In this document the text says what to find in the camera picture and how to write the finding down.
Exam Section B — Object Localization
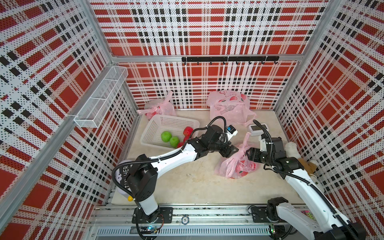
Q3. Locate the pink plastic bag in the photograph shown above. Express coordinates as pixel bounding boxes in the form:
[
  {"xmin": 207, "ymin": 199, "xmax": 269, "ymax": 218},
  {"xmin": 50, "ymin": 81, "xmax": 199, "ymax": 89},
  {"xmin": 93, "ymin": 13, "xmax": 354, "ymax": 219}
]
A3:
[
  {"xmin": 215, "ymin": 133, "xmax": 260, "ymax": 179},
  {"xmin": 137, "ymin": 91, "xmax": 177, "ymax": 120},
  {"xmin": 206, "ymin": 90, "xmax": 257, "ymax": 126}
]

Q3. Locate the green apple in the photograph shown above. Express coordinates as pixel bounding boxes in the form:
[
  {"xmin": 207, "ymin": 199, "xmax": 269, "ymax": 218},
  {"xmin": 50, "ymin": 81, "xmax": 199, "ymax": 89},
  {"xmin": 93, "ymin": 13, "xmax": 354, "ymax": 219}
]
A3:
[
  {"xmin": 161, "ymin": 131, "xmax": 172, "ymax": 143},
  {"xmin": 169, "ymin": 136, "xmax": 180, "ymax": 148}
]

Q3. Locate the white plastic basket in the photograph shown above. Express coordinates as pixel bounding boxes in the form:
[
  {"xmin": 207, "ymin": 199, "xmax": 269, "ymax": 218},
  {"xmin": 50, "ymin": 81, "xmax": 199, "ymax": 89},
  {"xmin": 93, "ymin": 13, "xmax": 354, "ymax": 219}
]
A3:
[{"xmin": 139, "ymin": 114, "xmax": 201, "ymax": 151}]

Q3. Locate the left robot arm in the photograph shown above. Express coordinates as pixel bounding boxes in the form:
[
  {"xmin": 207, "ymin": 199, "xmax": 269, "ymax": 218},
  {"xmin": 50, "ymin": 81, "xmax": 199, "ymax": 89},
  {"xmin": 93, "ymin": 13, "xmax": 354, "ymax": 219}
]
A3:
[{"xmin": 112, "ymin": 125, "xmax": 239, "ymax": 223}]

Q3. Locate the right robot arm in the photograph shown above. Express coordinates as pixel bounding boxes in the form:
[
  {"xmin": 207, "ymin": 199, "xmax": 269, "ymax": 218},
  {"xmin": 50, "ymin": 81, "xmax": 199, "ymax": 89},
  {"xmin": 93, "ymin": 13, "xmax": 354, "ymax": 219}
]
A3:
[{"xmin": 246, "ymin": 135, "xmax": 367, "ymax": 240}]

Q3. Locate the white digital clock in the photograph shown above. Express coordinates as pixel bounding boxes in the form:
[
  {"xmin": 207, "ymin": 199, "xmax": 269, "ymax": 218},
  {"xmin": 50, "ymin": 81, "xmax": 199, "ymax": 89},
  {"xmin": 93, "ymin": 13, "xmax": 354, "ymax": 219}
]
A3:
[{"xmin": 248, "ymin": 124, "xmax": 269, "ymax": 137}]

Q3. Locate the white plush teddy bear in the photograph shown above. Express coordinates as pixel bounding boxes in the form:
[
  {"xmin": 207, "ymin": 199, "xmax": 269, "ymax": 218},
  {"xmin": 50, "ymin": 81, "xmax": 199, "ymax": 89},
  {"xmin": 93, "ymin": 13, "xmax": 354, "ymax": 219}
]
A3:
[{"xmin": 285, "ymin": 142, "xmax": 325, "ymax": 193}]

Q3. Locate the pink toy car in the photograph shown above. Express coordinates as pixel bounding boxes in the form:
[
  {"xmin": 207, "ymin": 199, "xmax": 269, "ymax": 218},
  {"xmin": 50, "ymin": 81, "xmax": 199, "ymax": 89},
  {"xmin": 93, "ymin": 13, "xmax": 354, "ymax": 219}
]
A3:
[{"xmin": 302, "ymin": 210, "xmax": 315, "ymax": 220}]

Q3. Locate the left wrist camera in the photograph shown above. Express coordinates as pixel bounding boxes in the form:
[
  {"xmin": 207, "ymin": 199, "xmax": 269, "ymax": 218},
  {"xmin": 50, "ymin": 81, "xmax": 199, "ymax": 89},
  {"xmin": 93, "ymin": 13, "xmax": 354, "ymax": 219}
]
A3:
[{"xmin": 226, "ymin": 125, "xmax": 238, "ymax": 141}]

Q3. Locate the black hook rail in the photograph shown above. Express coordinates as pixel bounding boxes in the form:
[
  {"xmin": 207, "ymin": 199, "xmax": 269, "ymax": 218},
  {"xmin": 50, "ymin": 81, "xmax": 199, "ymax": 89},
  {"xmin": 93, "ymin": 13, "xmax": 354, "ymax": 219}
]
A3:
[{"xmin": 181, "ymin": 56, "xmax": 280, "ymax": 63}]

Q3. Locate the white wire wall shelf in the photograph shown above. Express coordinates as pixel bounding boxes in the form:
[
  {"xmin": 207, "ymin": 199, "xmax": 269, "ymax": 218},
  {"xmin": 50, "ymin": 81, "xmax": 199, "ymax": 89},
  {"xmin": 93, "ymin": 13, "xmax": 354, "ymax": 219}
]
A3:
[{"xmin": 74, "ymin": 66, "xmax": 128, "ymax": 129}]

